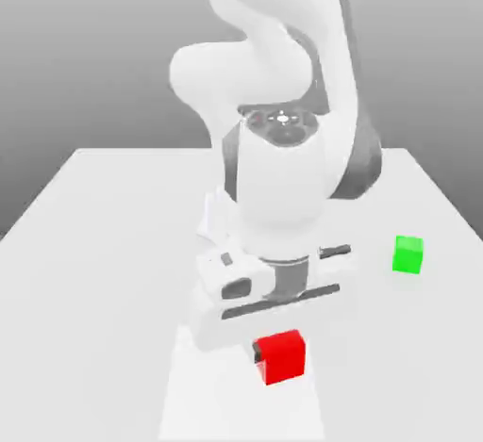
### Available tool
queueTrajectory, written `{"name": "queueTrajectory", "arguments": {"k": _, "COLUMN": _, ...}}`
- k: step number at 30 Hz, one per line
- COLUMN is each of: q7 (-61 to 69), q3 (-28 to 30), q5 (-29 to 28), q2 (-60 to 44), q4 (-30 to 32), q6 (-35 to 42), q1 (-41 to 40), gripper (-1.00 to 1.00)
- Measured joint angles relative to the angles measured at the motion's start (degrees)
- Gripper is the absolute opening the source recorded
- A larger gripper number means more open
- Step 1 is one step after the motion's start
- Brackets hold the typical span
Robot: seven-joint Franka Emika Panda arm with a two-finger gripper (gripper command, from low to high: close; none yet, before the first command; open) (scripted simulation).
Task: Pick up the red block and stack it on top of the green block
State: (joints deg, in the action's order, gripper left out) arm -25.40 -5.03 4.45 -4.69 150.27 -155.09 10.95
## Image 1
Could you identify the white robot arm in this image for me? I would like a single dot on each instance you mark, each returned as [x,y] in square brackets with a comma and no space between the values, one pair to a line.
[279,185]

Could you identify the small red cube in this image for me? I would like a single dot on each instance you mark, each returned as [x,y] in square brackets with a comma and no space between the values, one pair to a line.
[285,359]

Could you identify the small green cube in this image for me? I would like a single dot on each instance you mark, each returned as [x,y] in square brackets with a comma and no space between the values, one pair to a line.
[406,257]

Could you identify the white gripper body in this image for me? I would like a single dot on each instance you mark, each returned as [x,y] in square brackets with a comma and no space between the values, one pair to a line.
[226,327]

